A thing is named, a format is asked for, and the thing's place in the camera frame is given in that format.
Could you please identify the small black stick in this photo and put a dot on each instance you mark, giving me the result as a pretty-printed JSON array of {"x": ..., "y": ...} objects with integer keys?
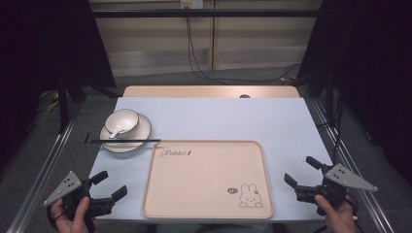
[{"x": 86, "y": 138}]

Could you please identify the white plate with dark rim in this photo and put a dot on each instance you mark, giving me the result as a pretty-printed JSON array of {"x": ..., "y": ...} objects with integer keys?
[{"x": 142, "y": 132}]

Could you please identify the person's left hand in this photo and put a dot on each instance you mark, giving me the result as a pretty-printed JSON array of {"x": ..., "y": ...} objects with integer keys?
[{"x": 73, "y": 220}]

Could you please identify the black curtain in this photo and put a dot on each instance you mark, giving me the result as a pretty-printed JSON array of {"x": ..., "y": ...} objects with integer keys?
[
  {"x": 369, "y": 64},
  {"x": 45, "y": 45}
]

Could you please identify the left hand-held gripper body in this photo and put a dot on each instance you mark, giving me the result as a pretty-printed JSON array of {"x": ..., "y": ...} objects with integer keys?
[{"x": 66, "y": 187}]

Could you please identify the white bowl with dark rim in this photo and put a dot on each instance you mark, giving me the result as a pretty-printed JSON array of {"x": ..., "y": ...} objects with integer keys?
[{"x": 122, "y": 120}]

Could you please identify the metal floor rail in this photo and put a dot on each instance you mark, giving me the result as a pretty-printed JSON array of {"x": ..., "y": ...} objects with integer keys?
[
  {"x": 45, "y": 168},
  {"x": 353, "y": 168}
]

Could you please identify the black metal stand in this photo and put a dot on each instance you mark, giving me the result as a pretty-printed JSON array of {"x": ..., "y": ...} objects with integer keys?
[
  {"x": 63, "y": 103},
  {"x": 329, "y": 97}
]

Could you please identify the beige tray with rabbit print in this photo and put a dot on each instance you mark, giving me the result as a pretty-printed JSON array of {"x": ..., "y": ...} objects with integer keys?
[{"x": 200, "y": 181}]

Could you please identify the pale blue table mat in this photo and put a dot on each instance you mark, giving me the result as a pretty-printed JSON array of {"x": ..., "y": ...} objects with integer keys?
[{"x": 226, "y": 119}]

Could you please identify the black horizontal bar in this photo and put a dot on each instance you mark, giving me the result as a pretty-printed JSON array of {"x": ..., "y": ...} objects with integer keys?
[{"x": 207, "y": 13}]

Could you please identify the white wall socket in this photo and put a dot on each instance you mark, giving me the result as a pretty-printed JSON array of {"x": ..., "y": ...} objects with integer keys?
[{"x": 191, "y": 3}]

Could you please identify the white ceramic spoon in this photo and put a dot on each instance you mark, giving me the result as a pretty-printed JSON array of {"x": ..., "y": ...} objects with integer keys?
[{"x": 117, "y": 133}]

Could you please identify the person's right hand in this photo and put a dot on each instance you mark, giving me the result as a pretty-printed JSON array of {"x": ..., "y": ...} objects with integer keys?
[{"x": 336, "y": 218}]

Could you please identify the black chopstick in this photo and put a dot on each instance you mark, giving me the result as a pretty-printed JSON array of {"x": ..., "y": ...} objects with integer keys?
[
  {"x": 110, "y": 142},
  {"x": 129, "y": 140}
]

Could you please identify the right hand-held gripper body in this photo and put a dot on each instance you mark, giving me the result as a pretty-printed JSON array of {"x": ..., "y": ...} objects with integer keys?
[{"x": 336, "y": 184}]

